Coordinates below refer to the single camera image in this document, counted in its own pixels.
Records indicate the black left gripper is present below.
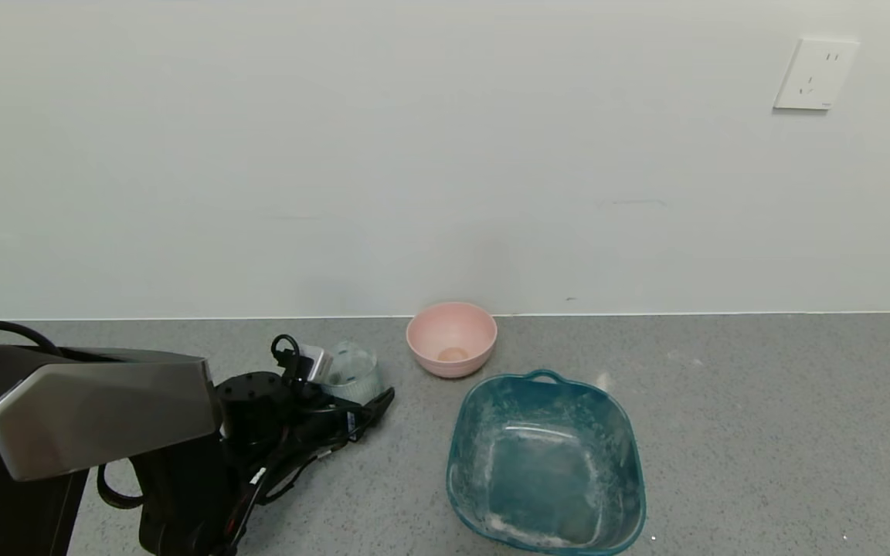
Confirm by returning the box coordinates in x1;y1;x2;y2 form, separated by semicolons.
301;386;396;448

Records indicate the pink bowl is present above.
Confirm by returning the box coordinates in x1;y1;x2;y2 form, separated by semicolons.
406;302;498;379

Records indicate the teal square plastic basin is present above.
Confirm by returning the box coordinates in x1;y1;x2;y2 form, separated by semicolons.
447;370;647;555

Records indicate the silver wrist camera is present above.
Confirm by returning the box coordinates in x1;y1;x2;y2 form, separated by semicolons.
297;345;335;385

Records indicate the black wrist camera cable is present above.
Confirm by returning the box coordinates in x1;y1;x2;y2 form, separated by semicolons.
270;334;313;379

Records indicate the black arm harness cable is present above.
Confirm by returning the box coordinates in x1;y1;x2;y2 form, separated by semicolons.
213;432;322;556

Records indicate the thick black base cable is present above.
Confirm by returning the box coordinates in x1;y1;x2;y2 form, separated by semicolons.
95;462;144;510

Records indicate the white wall socket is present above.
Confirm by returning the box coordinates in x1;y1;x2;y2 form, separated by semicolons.
773;38;860;111

